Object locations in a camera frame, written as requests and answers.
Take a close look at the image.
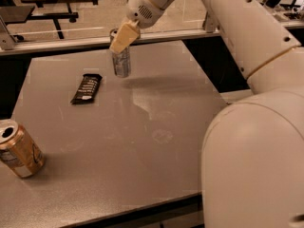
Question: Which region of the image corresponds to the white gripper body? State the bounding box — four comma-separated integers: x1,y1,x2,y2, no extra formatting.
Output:
126,0,163,29

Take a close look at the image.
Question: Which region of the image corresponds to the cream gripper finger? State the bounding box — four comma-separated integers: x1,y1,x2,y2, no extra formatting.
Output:
110,20,141,54

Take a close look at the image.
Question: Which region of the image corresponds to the silver redbull can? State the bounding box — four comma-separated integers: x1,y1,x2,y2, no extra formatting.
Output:
109,28,132,79

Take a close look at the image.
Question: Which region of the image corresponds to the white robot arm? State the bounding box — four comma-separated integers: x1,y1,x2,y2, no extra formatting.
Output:
110,0,304,228

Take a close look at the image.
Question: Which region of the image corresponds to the black rxbar chocolate bar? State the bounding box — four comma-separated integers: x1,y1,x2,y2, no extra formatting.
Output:
70,73,103,105

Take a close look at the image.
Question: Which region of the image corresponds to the orange soda can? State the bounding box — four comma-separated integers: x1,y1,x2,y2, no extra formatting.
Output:
0,119,45,178

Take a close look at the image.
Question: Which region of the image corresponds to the dark background table left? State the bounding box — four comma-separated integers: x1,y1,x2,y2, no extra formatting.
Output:
0,6,79,39

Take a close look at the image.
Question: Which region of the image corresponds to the metal bracket right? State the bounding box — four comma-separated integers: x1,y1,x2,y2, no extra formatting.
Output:
202,12,219,33

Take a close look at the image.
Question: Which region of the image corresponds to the metal bracket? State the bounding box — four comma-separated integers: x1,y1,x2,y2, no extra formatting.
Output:
0,16,16,50
202,12,219,33

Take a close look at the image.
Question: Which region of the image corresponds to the metal bracket left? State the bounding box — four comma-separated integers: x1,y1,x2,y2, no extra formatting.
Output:
0,16,16,50

